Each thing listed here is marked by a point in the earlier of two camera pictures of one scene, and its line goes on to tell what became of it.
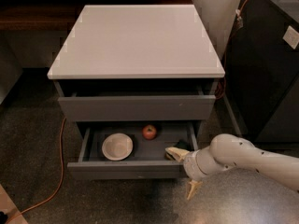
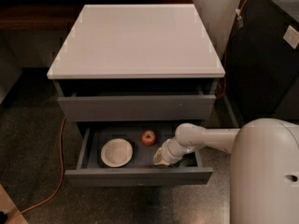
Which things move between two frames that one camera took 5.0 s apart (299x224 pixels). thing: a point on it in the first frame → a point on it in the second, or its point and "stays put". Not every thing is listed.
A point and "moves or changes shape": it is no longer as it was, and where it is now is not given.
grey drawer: [130, 150] moves or changes shape
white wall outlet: [291, 36] stays put
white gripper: [191, 165] → [168, 156]
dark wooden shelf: [61, 13] stays put
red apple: [149, 132] moves or changes shape
